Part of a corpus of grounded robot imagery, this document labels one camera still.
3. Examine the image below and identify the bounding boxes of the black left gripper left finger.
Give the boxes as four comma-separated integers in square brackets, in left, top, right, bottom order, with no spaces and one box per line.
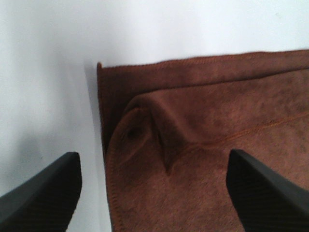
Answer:
[0,152,81,232]

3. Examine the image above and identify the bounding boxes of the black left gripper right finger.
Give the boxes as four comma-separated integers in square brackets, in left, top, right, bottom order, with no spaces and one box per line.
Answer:
[226,149,309,232]

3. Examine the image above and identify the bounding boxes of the brown towel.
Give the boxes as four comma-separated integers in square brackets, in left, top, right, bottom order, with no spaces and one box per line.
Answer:
[97,50,309,232]

